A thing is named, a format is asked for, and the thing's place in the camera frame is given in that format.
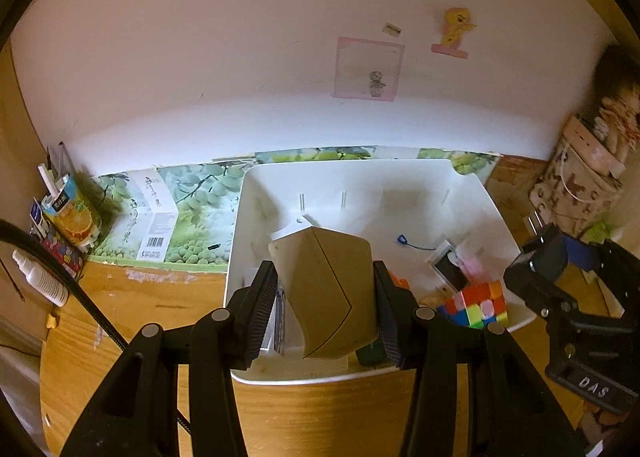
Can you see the white plastic bin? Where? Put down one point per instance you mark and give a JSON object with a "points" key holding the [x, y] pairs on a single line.
{"points": [[400, 197]]}

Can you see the beige wedge-shaped box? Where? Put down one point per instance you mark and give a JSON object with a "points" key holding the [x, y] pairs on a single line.
{"points": [[325, 287]]}

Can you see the small tape piece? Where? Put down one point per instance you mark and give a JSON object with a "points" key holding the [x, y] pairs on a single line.
{"points": [[392, 28]]}

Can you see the yellow pony wall sticker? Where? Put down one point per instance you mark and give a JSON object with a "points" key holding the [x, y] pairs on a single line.
{"points": [[452, 32]]}

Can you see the clear box with blue label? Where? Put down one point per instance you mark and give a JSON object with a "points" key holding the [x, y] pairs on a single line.
{"points": [[282, 322]]}

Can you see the multicoloured puzzle cube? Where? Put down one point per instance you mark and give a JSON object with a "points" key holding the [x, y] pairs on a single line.
{"points": [[475, 304]]}

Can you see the orange juice carton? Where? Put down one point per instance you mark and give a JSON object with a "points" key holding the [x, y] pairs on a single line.
{"points": [[75, 217]]}

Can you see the grape print paper strip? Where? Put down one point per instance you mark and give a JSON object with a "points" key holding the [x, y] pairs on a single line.
{"points": [[200, 197]]}

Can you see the white grape print box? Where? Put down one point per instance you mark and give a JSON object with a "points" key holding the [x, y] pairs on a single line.
{"points": [[145, 217]]}

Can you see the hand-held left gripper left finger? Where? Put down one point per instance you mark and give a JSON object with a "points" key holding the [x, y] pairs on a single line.
{"points": [[262, 317]]}

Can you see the green tissue pack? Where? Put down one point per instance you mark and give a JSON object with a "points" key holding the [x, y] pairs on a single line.
{"points": [[600, 232]]}

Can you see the pink remote controller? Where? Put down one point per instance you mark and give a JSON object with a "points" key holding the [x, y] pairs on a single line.
{"points": [[590, 147]]}

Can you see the pink tube case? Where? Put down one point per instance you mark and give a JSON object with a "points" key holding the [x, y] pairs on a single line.
{"points": [[472, 267]]}

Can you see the white pen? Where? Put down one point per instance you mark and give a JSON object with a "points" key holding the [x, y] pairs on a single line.
{"points": [[47, 179]]}

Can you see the letter print fabric bag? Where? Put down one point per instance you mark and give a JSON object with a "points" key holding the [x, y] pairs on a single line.
{"points": [[565, 207]]}

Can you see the pink framed drawing sticker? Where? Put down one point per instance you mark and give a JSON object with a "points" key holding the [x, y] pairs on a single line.
{"points": [[367, 67]]}

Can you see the white toy camera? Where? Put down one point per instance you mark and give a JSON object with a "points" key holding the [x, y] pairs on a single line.
{"points": [[450, 269]]}

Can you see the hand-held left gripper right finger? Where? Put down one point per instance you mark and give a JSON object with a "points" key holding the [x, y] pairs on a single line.
{"points": [[387, 322]]}

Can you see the brown-haired rag doll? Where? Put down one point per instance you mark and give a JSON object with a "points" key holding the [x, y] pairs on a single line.
{"points": [[620, 102]]}

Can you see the white squeeze bottle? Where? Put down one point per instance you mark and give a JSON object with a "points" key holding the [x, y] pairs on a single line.
{"points": [[42, 279]]}

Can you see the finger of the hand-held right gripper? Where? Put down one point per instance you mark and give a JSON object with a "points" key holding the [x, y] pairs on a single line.
{"points": [[542, 282], [580, 252]]}

